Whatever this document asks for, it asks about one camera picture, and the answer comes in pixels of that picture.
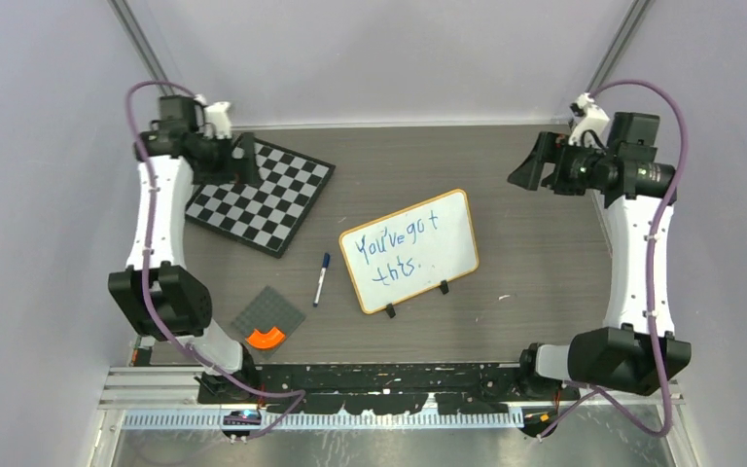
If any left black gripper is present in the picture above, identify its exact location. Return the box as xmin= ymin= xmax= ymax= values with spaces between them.
xmin=196 ymin=131 xmax=264 ymax=185

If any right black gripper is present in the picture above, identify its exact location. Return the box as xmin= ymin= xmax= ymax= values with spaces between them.
xmin=509 ymin=130 xmax=615 ymax=196

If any black white chessboard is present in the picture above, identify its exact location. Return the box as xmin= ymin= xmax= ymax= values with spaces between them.
xmin=185 ymin=139 xmax=336 ymax=258

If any blue capped whiteboard marker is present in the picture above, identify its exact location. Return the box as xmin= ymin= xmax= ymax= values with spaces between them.
xmin=312 ymin=252 xmax=331 ymax=307

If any yellow framed whiteboard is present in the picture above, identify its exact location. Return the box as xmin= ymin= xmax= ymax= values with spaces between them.
xmin=338 ymin=189 xmax=480 ymax=314

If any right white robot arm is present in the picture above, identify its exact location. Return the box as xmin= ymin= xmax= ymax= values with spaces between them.
xmin=508 ymin=112 xmax=692 ymax=400

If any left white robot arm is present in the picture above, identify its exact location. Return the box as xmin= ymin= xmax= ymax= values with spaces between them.
xmin=108 ymin=94 xmax=260 ymax=403

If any orange curved block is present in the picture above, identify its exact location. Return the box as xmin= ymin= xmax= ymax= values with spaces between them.
xmin=245 ymin=326 xmax=288 ymax=350

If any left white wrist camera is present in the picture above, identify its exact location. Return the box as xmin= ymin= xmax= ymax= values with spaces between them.
xmin=204 ymin=101 xmax=232 ymax=140

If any aluminium frame rail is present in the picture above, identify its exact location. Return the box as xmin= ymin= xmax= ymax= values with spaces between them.
xmin=96 ymin=131 xmax=207 ymax=412

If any white slotted cable duct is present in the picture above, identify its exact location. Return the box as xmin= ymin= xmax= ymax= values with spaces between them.
xmin=122 ymin=408 xmax=524 ymax=431

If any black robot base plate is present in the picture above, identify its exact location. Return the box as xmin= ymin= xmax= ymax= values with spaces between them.
xmin=196 ymin=363 xmax=579 ymax=415

